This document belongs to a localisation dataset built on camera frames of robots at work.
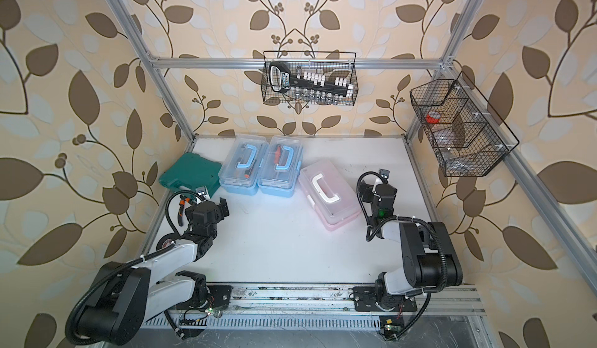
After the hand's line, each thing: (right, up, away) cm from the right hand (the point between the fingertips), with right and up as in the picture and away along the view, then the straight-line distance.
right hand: (376, 183), depth 93 cm
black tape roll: (-82, -22, -9) cm, 86 cm away
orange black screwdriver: (-53, +4, +2) cm, 53 cm away
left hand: (-67, -6, -5) cm, 68 cm away
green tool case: (-79, +5, +8) cm, 79 cm away
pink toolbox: (-22, -1, -4) cm, 22 cm away
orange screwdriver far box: (-42, +12, +11) cm, 45 cm away
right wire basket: (+23, +17, -21) cm, 35 cm away
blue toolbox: (-56, +5, +3) cm, 56 cm away
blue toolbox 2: (-39, +7, +1) cm, 40 cm away
